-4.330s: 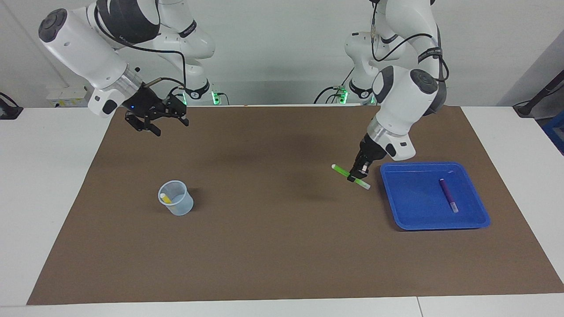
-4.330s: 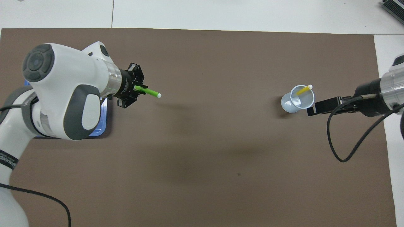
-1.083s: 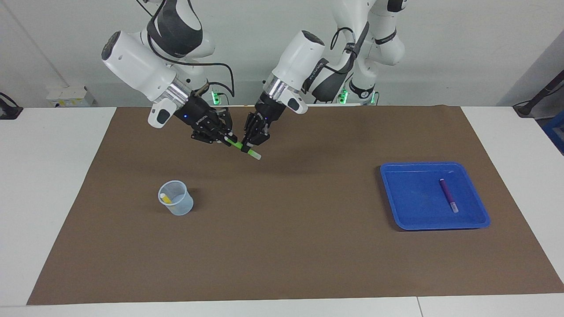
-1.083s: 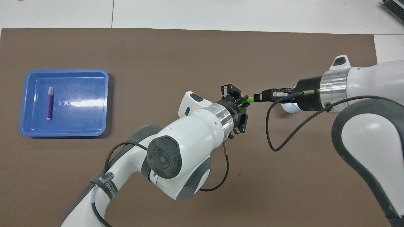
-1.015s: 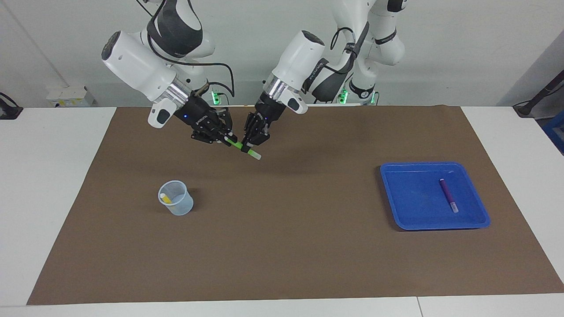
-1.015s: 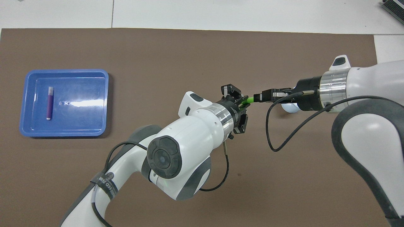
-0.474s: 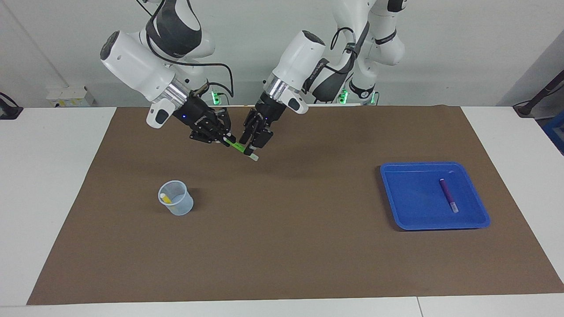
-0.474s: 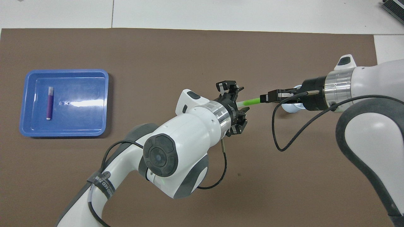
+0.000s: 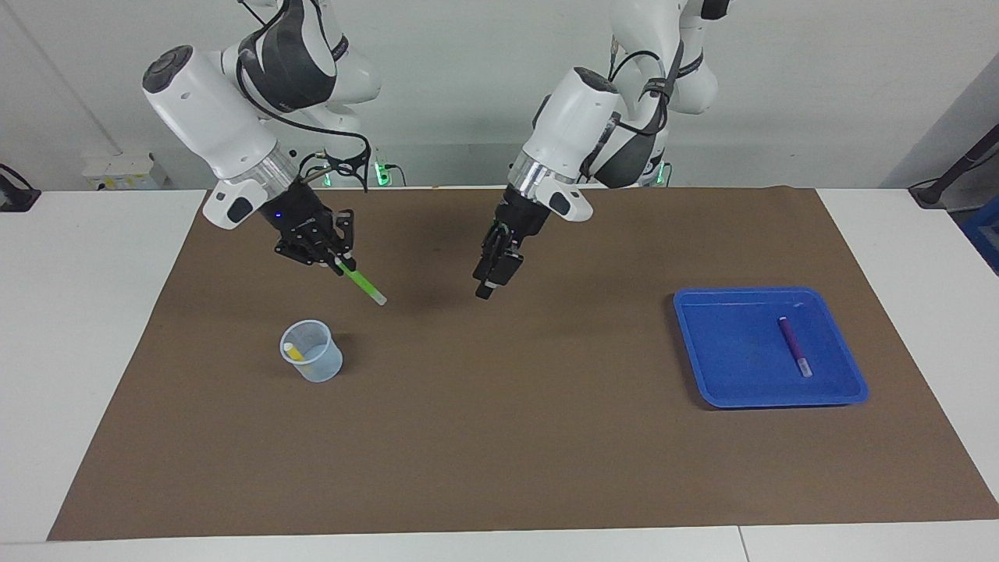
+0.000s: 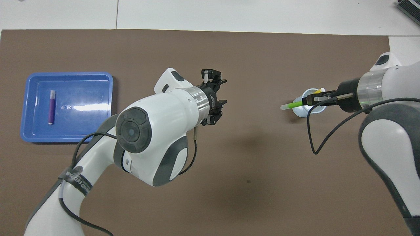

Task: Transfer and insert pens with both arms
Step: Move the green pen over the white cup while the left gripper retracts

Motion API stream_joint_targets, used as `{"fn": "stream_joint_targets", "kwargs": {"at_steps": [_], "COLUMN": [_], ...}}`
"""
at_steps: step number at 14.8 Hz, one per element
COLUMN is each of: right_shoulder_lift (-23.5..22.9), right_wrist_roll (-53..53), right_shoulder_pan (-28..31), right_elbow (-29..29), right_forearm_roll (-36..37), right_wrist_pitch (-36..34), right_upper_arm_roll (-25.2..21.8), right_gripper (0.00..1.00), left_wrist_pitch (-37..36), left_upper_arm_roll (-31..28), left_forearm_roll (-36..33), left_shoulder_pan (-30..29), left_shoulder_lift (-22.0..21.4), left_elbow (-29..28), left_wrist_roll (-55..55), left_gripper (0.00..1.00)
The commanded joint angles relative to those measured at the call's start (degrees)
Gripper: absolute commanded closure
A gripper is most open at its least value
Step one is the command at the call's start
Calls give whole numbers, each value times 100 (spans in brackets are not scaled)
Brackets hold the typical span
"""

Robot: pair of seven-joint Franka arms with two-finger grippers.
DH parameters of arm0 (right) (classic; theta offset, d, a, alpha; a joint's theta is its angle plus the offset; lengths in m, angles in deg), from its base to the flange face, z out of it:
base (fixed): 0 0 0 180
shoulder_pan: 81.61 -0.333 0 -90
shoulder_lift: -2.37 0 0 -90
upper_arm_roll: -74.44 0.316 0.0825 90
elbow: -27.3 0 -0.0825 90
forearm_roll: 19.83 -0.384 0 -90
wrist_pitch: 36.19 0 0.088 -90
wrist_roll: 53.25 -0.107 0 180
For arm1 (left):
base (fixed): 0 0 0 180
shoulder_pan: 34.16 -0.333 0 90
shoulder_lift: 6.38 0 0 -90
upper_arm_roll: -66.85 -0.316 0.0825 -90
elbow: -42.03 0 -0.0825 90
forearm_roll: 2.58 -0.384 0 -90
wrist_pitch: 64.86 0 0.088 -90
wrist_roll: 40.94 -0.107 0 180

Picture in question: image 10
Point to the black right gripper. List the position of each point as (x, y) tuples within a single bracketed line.
[(347, 95)]

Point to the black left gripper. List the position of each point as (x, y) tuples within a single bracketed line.
[(215, 101)]

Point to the yellow marker pen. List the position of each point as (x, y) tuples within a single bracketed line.
[(321, 89)]

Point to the green marker pen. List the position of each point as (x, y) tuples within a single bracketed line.
[(292, 105)]

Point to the purple marker pen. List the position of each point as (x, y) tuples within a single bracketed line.
[(52, 109)]

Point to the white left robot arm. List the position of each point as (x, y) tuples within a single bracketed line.
[(164, 124)]

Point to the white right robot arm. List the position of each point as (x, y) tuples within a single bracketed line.
[(393, 137)]

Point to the translucent plastic cup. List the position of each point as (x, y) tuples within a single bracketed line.
[(300, 112)]

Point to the brown table mat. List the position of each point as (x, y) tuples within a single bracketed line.
[(262, 190)]

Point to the grey ribbed device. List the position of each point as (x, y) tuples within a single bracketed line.
[(410, 8)]

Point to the blue plastic tray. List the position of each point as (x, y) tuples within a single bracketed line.
[(92, 124)]

